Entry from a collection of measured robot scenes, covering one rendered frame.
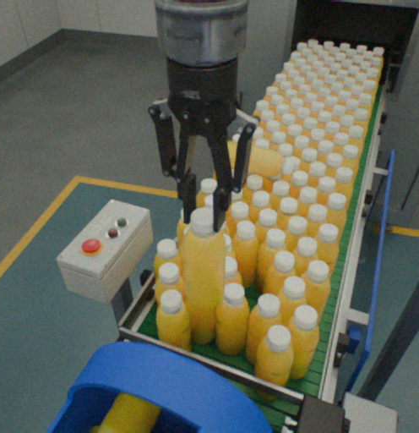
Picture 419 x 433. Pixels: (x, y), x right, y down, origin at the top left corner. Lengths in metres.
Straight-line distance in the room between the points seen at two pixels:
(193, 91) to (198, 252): 0.24
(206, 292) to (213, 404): 0.20
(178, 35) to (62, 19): 5.16
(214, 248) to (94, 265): 0.30
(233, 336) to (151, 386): 0.36
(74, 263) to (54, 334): 1.31
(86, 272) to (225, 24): 0.55
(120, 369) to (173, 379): 0.07
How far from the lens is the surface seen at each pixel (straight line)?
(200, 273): 0.61
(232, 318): 0.78
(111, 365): 0.53
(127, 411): 0.61
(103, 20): 5.30
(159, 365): 0.51
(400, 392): 2.02
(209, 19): 0.40
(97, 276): 0.80
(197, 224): 0.56
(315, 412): 0.75
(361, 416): 0.93
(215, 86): 0.43
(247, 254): 0.90
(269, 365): 0.74
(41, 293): 2.29
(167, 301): 0.75
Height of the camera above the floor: 1.68
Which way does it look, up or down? 43 degrees down
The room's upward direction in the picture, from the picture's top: straight up
